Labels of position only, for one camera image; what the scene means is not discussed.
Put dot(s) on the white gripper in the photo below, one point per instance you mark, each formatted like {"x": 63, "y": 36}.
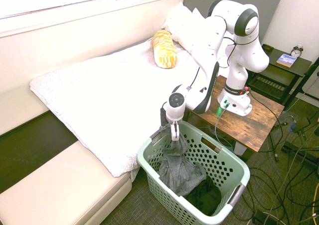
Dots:
{"x": 175, "y": 131}

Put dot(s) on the grey shirt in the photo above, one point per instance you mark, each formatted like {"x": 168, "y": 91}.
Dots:
{"x": 179, "y": 170}

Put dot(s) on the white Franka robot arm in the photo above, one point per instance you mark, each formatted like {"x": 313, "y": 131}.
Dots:
{"x": 236, "y": 60}

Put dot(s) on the green plastic laundry basket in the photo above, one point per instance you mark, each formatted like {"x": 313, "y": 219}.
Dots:
{"x": 224, "y": 165}

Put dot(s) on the rustic wooden side table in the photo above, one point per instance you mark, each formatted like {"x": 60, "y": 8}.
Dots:
{"x": 244, "y": 125}

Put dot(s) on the white circle-print bedspread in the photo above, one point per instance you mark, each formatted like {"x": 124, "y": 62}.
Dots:
{"x": 112, "y": 98}

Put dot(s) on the black clothing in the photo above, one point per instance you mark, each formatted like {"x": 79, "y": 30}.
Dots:
{"x": 207, "y": 197}

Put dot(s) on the yellow patterned bolster pillow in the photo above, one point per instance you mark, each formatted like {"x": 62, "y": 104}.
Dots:
{"x": 164, "y": 50}

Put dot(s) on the white pillow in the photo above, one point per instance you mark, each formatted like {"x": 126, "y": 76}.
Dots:
{"x": 184, "y": 26}

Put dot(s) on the cream bench cushion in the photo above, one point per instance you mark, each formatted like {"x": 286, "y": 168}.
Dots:
{"x": 62, "y": 185}

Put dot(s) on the small black box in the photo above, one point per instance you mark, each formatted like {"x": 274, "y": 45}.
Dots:
{"x": 268, "y": 47}

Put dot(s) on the blue book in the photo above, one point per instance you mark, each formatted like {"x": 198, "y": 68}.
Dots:
{"x": 285, "y": 60}

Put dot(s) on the black nightstand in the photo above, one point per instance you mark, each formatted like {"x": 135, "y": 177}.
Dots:
{"x": 294, "y": 68}

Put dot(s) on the black tripod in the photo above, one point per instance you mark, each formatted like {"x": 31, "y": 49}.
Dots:
{"x": 302, "y": 85}

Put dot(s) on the black alarm clock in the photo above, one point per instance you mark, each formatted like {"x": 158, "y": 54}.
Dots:
{"x": 296, "y": 52}

